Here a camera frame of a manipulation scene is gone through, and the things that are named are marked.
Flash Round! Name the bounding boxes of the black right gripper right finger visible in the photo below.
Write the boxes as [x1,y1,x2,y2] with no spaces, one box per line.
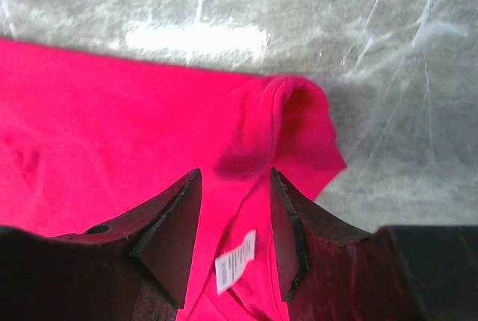
[270,169,477,320]

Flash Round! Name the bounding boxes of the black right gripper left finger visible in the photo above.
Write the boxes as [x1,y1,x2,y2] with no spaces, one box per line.
[1,169,202,320]

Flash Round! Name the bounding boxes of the red t shirt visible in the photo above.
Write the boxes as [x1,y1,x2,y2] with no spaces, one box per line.
[1,40,346,320]

